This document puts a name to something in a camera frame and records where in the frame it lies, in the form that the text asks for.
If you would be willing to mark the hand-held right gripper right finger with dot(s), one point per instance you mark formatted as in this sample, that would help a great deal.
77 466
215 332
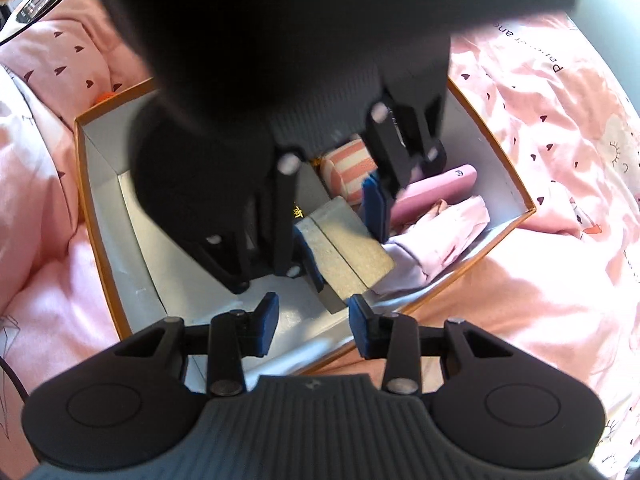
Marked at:
360 327

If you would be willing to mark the pink striped pouch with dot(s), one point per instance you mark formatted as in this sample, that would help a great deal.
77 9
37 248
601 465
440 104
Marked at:
350 165

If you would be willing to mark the pink printed garment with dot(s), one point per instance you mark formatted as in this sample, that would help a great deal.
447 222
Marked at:
440 240

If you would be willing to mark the pink leather wallet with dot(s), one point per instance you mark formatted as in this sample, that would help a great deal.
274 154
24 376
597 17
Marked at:
440 190

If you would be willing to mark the small orange object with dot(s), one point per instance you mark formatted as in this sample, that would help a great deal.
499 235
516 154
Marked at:
106 97

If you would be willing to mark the orange cardboard box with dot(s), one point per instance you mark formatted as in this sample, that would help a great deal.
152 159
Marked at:
125 240

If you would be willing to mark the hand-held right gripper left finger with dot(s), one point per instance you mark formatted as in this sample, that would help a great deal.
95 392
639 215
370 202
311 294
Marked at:
267 322

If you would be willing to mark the pink printed blanket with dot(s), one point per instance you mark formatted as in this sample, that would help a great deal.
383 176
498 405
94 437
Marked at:
525 285

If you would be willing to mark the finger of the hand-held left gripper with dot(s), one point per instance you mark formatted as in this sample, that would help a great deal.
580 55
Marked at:
310 260
377 205

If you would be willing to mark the gold gift box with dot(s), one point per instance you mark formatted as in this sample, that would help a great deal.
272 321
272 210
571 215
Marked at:
350 250

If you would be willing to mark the black box with gold print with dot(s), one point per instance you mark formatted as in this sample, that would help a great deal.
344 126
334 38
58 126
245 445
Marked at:
298 210

